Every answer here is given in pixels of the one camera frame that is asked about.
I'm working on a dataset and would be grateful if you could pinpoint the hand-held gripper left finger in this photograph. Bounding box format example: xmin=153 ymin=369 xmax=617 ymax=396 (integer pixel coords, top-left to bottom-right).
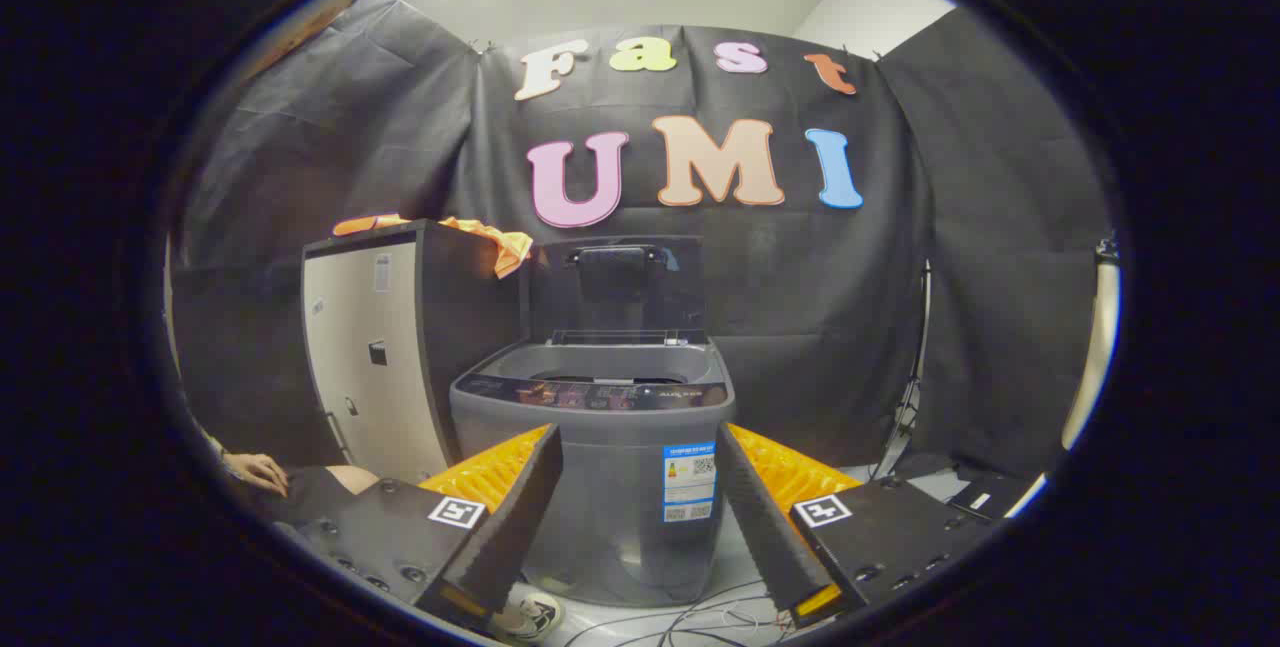
xmin=272 ymin=422 xmax=564 ymax=633

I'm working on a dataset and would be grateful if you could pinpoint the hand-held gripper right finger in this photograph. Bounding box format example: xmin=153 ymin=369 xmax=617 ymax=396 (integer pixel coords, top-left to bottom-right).
xmin=714 ymin=422 xmax=1003 ymax=631

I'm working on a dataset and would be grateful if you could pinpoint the grey washing machine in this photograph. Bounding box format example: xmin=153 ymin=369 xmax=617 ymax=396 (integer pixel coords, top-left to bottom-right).
xmin=450 ymin=330 xmax=737 ymax=608

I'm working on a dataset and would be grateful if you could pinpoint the dark glass washing machine lid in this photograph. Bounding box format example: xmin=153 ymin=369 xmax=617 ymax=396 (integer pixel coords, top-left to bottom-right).
xmin=528 ymin=235 xmax=707 ymax=344

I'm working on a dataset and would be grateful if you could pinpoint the orange garment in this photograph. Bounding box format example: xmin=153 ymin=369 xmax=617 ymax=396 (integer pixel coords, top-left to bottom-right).
xmin=333 ymin=214 xmax=534 ymax=280

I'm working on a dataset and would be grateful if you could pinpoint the white sneaker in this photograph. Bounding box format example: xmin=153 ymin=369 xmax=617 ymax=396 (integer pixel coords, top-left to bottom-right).
xmin=495 ymin=592 xmax=566 ymax=640

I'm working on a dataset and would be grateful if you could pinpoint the black tripod stand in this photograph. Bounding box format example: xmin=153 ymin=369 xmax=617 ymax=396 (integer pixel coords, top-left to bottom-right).
xmin=868 ymin=260 xmax=934 ymax=480

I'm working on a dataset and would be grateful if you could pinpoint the dark cabinet with beige door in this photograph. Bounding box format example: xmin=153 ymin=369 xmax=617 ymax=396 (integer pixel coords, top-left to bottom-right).
xmin=302 ymin=219 xmax=531 ymax=485

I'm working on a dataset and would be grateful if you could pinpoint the flat black box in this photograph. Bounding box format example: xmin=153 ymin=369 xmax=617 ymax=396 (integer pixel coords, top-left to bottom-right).
xmin=945 ymin=470 xmax=1041 ymax=523

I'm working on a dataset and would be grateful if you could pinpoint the black backdrop cloth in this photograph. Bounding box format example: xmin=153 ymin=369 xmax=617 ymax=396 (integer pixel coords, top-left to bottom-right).
xmin=170 ymin=0 xmax=1116 ymax=478

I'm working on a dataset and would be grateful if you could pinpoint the white upright panel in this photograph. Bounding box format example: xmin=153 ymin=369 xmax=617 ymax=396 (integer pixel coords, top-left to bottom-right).
xmin=1060 ymin=235 xmax=1121 ymax=453

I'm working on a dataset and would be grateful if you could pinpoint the brown wooden board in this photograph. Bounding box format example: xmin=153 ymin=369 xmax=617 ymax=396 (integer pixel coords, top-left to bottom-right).
xmin=245 ymin=0 xmax=363 ymax=83

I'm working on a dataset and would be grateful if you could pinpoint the bundle of floor cables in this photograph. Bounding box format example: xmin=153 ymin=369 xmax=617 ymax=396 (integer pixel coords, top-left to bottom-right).
xmin=565 ymin=579 xmax=801 ymax=647

